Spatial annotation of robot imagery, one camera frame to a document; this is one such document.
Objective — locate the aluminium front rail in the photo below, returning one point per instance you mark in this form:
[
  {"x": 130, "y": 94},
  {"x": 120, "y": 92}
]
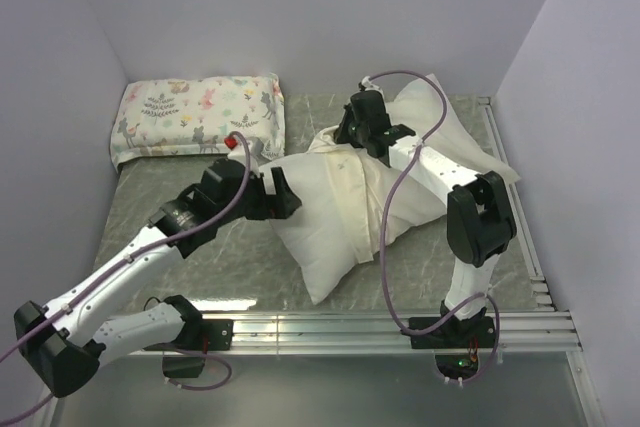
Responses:
[{"x": 371, "y": 333}]

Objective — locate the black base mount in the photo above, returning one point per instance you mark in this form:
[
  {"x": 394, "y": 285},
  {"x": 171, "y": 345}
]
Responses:
[
  {"x": 464, "y": 348},
  {"x": 208, "y": 336}
]

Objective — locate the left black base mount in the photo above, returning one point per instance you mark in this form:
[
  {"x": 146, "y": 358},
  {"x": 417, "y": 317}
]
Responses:
[{"x": 208, "y": 336}]

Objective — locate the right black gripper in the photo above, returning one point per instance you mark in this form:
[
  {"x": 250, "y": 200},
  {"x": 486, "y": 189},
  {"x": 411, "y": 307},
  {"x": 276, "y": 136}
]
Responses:
[{"x": 341, "y": 135}]

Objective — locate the aluminium rail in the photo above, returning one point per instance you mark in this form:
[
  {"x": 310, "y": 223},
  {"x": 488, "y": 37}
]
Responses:
[
  {"x": 371, "y": 333},
  {"x": 518, "y": 277}
]

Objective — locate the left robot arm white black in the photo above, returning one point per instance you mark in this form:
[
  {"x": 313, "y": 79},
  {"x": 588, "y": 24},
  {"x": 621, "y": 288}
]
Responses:
[{"x": 70, "y": 338}]

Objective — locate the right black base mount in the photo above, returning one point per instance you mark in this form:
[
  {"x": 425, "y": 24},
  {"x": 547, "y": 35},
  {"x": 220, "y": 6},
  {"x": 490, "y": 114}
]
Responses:
[{"x": 464, "y": 348}]

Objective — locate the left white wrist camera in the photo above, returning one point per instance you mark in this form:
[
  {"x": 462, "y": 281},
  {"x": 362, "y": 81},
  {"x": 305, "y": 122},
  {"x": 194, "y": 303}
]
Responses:
[{"x": 246, "y": 151}]

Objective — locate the cream pillowcase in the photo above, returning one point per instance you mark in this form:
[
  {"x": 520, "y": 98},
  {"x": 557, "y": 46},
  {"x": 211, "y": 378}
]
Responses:
[{"x": 361, "y": 183}]

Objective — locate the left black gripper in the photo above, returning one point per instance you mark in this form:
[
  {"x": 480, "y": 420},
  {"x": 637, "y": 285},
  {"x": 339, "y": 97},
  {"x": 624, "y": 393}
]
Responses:
[{"x": 285, "y": 199}]

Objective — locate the animal print patterned pillow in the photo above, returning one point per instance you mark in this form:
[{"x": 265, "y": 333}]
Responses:
[{"x": 175, "y": 117}]

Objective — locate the white pillow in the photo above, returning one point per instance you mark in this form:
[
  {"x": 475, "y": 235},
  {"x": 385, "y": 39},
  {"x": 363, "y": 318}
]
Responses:
[{"x": 314, "y": 235}]

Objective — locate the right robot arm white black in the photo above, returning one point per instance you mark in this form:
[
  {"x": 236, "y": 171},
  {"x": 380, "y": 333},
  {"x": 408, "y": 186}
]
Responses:
[{"x": 480, "y": 221}]

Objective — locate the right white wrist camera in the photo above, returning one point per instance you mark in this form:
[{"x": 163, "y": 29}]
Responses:
[{"x": 366, "y": 84}]

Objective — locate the aluminium right side rail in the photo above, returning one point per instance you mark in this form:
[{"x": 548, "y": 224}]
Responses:
[{"x": 518, "y": 277}]

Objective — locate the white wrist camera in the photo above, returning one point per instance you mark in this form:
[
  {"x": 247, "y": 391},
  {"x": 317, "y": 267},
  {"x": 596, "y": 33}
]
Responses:
[
  {"x": 366, "y": 84},
  {"x": 246, "y": 151}
]

